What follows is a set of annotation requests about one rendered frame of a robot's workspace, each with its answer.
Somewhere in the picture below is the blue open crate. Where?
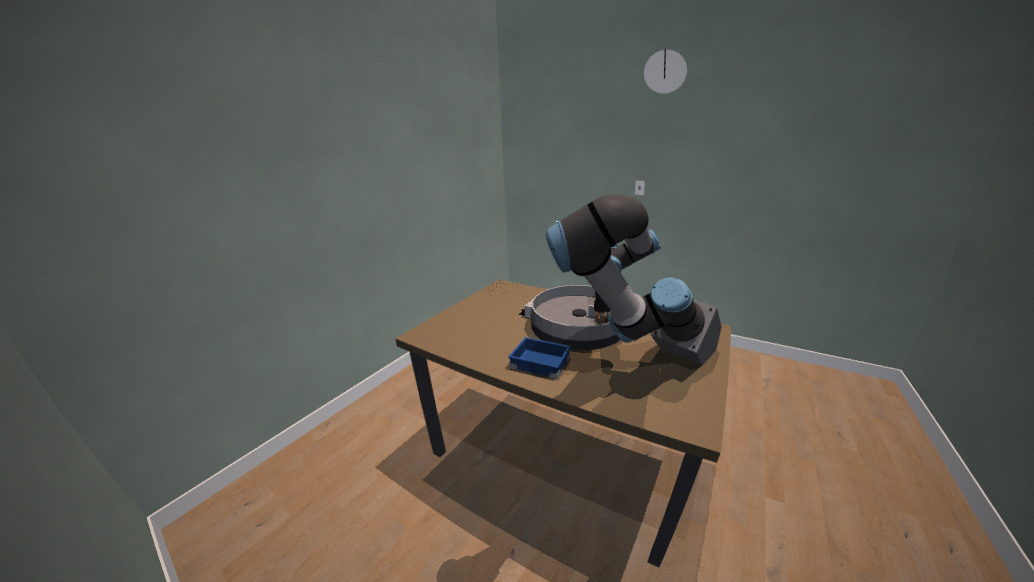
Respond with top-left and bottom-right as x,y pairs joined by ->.
508,337 -> 571,379

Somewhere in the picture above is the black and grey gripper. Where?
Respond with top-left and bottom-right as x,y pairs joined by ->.
594,290 -> 610,324

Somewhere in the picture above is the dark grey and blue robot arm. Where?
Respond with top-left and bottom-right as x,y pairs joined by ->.
546,195 -> 705,343

